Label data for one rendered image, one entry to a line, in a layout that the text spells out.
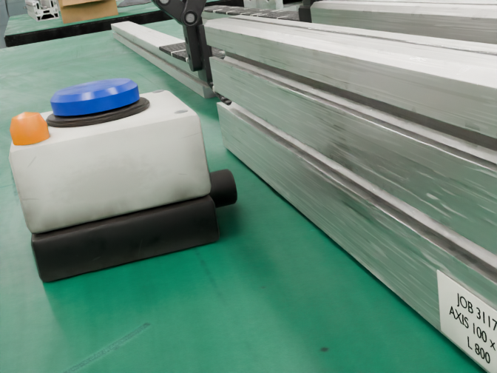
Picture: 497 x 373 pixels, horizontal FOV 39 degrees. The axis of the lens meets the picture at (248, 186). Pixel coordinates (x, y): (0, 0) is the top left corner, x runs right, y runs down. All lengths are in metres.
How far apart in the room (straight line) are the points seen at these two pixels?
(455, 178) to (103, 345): 0.13
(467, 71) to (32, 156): 0.18
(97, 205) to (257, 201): 0.09
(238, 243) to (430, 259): 0.12
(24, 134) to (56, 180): 0.02
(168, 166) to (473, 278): 0.15
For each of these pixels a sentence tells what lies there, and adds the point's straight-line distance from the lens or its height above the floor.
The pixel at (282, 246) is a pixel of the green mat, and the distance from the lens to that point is 0.30.
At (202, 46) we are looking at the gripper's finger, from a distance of 0.50.
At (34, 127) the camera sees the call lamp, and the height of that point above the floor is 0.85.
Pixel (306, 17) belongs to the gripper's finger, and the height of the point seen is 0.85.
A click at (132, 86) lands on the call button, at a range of 0.32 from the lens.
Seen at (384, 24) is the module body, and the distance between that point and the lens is 0.38.
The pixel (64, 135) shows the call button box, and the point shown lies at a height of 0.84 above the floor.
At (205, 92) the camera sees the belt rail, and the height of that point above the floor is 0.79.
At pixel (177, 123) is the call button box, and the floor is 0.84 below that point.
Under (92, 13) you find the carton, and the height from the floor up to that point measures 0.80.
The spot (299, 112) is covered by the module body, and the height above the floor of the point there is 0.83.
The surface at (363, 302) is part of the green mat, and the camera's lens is 0.25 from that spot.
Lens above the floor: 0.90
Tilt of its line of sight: 18 degrees down
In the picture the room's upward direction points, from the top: 9 degrees counter-clockwise
